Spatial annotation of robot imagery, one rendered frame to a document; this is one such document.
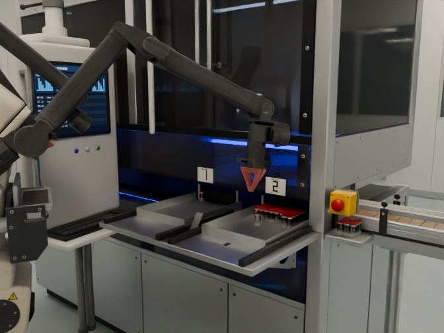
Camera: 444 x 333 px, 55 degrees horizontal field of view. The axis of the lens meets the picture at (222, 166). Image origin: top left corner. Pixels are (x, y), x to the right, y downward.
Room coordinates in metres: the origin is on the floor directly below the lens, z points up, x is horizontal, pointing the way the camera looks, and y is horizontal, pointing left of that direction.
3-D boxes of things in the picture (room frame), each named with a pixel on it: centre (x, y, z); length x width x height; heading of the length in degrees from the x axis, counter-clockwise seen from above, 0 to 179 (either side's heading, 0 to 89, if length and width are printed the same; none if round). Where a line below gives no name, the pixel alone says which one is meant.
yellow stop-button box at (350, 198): (1.37, -0.41, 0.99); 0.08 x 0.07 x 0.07; 141
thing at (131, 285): (2.43, 0.14, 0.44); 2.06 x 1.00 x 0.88; 51
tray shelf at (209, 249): (1.49, 0.04, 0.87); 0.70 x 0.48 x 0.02; 51
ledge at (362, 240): (1.40, -0.44, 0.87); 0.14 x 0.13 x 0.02; 141
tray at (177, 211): (1.65, 0.13, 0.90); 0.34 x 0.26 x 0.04; 141
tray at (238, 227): (1.44, -0.14, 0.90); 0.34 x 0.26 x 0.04; 141
